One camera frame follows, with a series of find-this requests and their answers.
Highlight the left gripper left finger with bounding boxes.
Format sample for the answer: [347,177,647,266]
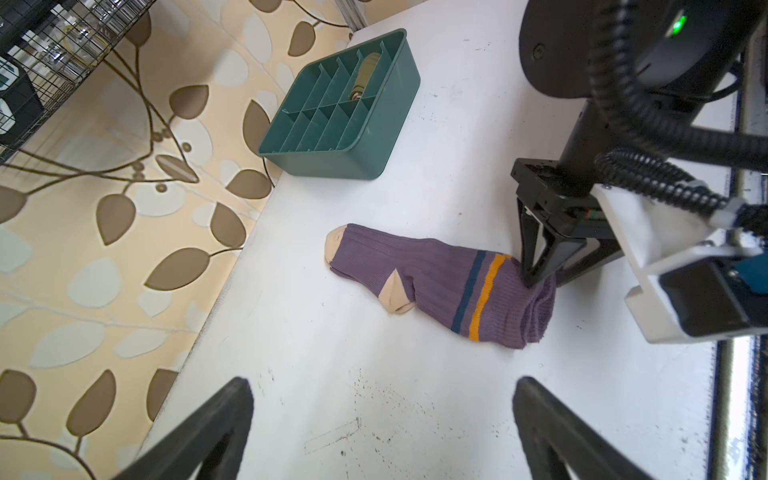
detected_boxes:
[116,377,254,479]

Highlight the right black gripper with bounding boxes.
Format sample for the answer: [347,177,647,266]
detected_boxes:
[511,158,624,287]

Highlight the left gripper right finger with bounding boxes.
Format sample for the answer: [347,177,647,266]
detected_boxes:
[512,376,649,479]

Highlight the purple striped sock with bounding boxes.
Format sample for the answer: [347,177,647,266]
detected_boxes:
[324,224,557,350]

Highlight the green plastic divided tray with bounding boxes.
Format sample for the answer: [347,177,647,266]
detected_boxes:
[258,29,421,180]

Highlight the green striped sock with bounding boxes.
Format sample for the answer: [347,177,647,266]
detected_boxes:
[349,52,381,100]

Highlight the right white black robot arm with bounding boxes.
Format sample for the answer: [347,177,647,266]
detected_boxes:
[512,1,767,287]

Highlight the back black wire basket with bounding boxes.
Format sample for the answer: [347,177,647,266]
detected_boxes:
[1,0,153,164]

